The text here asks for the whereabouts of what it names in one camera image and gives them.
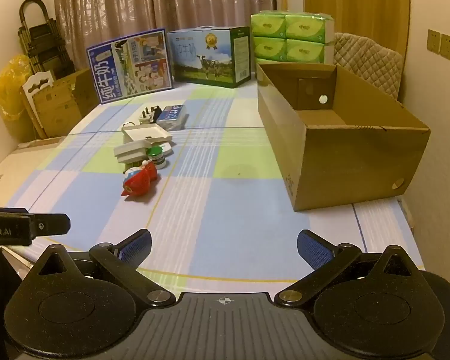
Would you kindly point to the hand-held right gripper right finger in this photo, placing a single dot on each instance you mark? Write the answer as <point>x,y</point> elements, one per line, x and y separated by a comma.
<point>315,249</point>

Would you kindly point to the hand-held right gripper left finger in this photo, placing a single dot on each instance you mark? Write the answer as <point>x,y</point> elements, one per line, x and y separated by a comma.
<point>135,248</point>

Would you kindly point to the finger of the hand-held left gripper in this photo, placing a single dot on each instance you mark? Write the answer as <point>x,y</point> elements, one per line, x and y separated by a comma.
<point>52,224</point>

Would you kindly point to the red toy figure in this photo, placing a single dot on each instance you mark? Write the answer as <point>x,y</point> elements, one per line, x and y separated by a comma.
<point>142,180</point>

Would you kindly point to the large cardboard box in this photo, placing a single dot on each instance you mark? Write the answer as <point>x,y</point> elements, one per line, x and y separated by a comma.
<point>341,165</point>

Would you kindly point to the white box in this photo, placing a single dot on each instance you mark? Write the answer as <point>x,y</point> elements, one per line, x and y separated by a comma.
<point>131,152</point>

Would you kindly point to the green lid jar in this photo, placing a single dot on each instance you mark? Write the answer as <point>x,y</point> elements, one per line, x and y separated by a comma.
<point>155,153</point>

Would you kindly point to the white square tray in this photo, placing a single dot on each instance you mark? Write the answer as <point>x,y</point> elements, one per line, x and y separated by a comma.
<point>146,132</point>

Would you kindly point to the cream plug adapter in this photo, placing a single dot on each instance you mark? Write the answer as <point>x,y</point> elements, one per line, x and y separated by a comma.
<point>145,117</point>

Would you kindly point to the small brown cardboard box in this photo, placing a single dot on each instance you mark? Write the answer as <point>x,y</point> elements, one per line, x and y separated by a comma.
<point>60,108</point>

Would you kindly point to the clear box with blue label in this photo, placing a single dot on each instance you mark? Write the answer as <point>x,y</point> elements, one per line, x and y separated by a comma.
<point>172,116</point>

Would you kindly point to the yellow plastic bag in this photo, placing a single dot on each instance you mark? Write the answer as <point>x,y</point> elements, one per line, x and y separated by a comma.
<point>11,82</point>

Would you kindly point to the blue illustrated milk carton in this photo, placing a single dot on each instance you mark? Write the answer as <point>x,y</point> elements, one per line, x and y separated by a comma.
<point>135,67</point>

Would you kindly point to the black folding cart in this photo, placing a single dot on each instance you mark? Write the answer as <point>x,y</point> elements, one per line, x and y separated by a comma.
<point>41,41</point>

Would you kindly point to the quilted beige chair cushion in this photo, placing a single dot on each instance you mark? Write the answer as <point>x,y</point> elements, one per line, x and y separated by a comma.
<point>371,63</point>

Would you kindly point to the cow print milk carton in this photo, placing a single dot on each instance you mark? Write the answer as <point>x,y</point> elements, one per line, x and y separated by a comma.
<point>210,60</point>

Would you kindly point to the stack of green tissue packs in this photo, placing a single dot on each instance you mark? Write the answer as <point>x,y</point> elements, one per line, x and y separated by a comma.
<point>285,37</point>

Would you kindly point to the beige pleated curtain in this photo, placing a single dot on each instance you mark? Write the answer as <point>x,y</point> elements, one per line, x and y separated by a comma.
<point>135,7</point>

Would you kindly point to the wooden door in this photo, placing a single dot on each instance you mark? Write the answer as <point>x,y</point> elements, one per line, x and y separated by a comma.
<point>356,3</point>

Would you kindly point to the beige wall socket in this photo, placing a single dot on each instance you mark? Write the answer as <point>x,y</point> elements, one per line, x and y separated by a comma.
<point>448,47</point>
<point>433,41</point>

